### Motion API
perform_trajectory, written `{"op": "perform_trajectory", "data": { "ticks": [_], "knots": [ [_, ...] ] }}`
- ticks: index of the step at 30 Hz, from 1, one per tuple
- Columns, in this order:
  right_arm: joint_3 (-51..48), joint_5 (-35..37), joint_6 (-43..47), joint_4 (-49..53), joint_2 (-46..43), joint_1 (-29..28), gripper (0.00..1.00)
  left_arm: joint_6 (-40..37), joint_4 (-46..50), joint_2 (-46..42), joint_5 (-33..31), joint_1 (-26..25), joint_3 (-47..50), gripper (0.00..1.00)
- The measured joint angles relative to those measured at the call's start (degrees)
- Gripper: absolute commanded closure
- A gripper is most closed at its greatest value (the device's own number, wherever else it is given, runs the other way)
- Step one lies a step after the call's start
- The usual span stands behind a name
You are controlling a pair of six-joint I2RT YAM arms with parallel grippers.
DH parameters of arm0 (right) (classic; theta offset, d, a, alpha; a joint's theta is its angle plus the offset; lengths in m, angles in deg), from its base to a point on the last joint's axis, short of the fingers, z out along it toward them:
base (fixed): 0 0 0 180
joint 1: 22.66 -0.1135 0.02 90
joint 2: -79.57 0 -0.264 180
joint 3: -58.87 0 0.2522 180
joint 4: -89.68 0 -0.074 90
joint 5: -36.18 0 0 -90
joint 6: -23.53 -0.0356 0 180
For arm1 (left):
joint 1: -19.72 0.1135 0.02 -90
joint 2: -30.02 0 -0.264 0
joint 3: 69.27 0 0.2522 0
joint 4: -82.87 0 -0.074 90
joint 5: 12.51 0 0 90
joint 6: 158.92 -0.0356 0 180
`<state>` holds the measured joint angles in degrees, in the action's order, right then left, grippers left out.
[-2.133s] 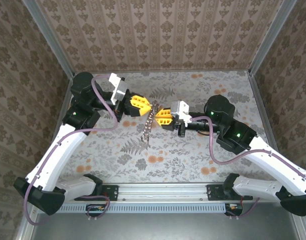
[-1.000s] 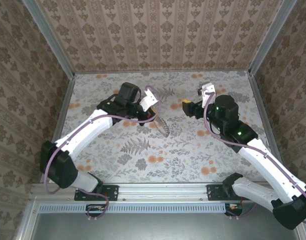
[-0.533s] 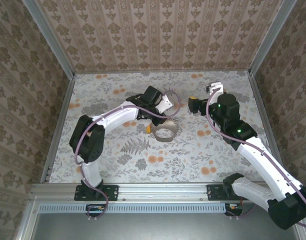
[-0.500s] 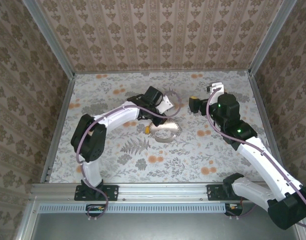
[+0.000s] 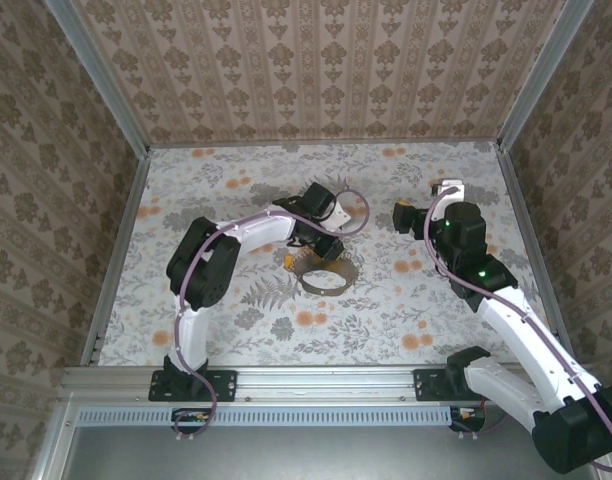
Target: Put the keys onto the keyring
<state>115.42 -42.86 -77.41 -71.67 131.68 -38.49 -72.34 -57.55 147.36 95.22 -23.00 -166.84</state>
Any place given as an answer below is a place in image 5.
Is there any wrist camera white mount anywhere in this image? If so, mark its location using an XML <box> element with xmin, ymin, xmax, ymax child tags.
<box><xmin>325</xmin><ymin>198</ymin><xmax>356</xmax><ymax>230</ymax></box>
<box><xmin>430</xmin><ymin>178</ymin><xmax>468</xmax><ymax>204</ymax></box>

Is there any slotted grey cable duct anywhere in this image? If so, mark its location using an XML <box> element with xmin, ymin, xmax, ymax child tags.
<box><xmin>78</xmin><ymin>405</ymin><xmax>453</xmax><ymax>427</ymax></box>

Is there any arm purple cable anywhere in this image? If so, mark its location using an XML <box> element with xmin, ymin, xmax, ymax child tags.
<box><xmin>422</xmin><ymin>186</ymin><xmax>612</xmax><ymax>474</ymax></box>
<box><xmin>172</xmin><ymin>188</ymin><xmax>372</xmax><ymax>442</ymax></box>

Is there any black connector board with wires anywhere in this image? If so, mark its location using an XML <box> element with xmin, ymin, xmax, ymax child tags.
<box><xmin>171</xmin><ymin>407</ymin><xmax>213</xmax><ymax>436</ymax></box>
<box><xmin>449</xmin><ymin>405</ymin><xmax>487</xmax><ymax>434</ymax></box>

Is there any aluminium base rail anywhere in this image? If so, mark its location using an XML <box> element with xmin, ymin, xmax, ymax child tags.
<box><xmin>60</xmin><ymin>363</ymin><xmax>606</xmax><ymax>404</ymax></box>

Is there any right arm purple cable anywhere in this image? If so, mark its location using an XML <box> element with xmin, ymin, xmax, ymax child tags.
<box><xmin>422</xmin><ymin>186</ymin><xmax>612</xmax><ymax>474</ymax></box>

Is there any grey metal sheet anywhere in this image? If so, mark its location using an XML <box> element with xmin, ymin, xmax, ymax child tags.
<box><xmin>33</xmin><ymin>403</ymin><xmax>612</xmax><ymax>480</ymax></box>

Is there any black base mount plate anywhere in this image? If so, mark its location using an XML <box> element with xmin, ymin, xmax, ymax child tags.
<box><xmin>149</xmin><ymin>368</ymin><xmax>237</xmax><ymax>403</ymax></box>
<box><xmin>413</xmin><ymin>368</ymin><xmax>487</xmax><ymax>403</ymax></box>

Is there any floral patterned table cover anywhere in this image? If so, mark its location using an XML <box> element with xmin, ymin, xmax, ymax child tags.
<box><xmin>98</xmin><ymin>141</ymin><xmax>570</xmax><ymax>367</ymax></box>

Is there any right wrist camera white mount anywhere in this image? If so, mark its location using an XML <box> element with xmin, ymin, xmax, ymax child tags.
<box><xmin>430</xmin><ymin>178</ymin><xmax>468</xmax><ymax>204</ymax></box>

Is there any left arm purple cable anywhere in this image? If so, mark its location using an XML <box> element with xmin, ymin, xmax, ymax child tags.
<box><xmin>172</xmin><ymin>188</ymin><xmax>372</xmax><ymax>442</ymax></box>

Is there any aluminium frame post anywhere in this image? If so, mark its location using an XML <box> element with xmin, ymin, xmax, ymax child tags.
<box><xmin>496</xmin><ymin>0</ymin><xmax>596</xmax><ymax>152</ymax></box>
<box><xmin>48</xmin><ymin>0</ymin><xmax>153</xmax><ymax>157</ymax></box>

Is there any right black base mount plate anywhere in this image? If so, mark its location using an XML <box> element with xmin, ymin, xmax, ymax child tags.
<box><xmin>413</xmin><ymin>368</ymin><xmax>487</xmax><ymax>403</ymax></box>

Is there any large key ring holder loop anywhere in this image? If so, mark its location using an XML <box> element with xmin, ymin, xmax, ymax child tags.
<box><xmin>287</xmin><ymin>248</ymin><xmax>365</xmax><ymax>297</ymax></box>

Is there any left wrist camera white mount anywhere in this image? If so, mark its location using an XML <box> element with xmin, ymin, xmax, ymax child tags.
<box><xmin>325</xmin><ymin>198</ymin><xmax>356</xmax><ymax>230</ymax></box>

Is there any aluminium table side rail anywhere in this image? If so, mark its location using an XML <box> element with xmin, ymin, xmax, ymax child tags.
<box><xmin>79</xmin><ymin>148</ymin><xmax>151</xmax><ymax>369</ymax></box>
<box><xmin>496</xmin><ymin>147</ymin><xmax>579</xmax><ymax>364</ymax></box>

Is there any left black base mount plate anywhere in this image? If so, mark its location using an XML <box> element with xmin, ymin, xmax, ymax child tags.
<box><xmin>149</xmin><ymin>368</ymin><xmax>237</xmax><ymax>403</ymax></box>

